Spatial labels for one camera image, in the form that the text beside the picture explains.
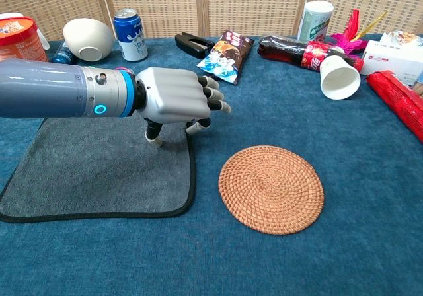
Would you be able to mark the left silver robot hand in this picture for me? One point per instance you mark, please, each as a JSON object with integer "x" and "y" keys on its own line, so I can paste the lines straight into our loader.
{"x": 172, "y": 94}

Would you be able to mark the grey and blue cloth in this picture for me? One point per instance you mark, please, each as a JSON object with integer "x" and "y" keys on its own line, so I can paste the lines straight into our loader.
{"x": 99, "y": 177}

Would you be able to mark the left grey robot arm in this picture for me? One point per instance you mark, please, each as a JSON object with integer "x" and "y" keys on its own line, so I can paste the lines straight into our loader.
{"x": 49, "y": 89}

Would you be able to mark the black stapler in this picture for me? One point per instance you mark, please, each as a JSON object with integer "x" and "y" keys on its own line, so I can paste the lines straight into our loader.
{"x": 191, "y": 46}

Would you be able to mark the brown chocolate snack packet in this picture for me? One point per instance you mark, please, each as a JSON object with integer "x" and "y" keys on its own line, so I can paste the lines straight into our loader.
{"x": 224, "y": 58}

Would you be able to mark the blue and white drink can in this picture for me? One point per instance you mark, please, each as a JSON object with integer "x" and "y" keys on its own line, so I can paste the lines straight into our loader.
{"x": 130, "y": 35}

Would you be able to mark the white ceramic bowl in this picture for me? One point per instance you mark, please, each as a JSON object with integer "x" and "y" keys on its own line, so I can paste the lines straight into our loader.
{"x": 87, "y": 36}

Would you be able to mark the small dark blue bottle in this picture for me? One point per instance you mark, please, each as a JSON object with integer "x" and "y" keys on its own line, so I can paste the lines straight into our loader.
{"x": 64, "y": 56}

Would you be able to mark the cola bottle with red label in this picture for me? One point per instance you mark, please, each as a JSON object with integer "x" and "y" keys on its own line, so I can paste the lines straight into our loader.
{"x": 281, "y": 50}

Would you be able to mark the woven bamboo folding screen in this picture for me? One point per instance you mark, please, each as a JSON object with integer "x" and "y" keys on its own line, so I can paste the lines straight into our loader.
{"x": 251, "y": 5}

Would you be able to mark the round woven rattan coaster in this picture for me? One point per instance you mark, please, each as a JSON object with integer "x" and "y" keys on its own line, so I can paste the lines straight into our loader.
{"x": 271, "y": 190}

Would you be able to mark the orange instant noodle tub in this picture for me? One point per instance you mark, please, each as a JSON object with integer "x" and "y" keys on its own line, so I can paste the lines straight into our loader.
{"x": 21, "y": 43}

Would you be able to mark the white and green canister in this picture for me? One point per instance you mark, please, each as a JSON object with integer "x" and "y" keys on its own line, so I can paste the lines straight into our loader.
{"x": 315, "y": 20}

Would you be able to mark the white paper cup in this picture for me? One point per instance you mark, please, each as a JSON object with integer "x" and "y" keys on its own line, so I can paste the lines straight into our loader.
{"x": 338, "y": 79}

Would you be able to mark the blue plush table cloth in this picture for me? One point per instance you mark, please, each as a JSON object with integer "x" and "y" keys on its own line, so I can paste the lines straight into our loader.
{"x": 211, "y": 263}

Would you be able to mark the colourful feather shuttlecock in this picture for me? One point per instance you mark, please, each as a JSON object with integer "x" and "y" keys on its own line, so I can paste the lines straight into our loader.
{"x": 350, "y": 41}

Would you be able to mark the white tissue box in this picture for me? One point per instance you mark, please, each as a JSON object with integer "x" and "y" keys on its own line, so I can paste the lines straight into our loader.
{"x": 393, "y": 59}

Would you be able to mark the long red biscuit packet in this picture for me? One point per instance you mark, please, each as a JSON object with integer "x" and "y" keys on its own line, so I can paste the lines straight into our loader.
{"x": 400, "y": 102}

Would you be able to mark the white printed snack bag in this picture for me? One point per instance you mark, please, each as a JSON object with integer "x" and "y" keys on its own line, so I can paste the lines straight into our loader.
{"x": 401, "y": 38}

